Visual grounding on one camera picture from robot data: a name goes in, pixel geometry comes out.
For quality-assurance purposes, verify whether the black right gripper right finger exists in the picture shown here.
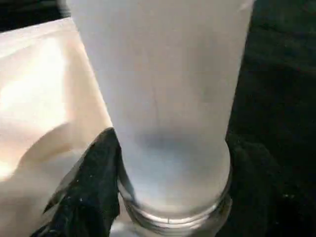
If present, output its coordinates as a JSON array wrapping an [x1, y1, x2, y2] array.
[[226, 133, 316, 237]]

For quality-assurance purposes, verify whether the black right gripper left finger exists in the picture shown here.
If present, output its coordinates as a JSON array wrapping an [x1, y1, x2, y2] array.
[[31, 127, 122, 237]]

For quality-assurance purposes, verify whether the white plastic table top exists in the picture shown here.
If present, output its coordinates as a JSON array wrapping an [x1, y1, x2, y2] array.
[[0, 17, 139, 237]]

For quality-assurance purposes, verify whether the white plastic table leg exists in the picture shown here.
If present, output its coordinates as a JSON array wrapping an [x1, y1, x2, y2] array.
[[59, 0, 234, 237]]

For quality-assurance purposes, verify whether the black work mat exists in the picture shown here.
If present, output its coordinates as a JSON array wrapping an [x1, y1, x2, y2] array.
[[0, 0, 316, 237]]

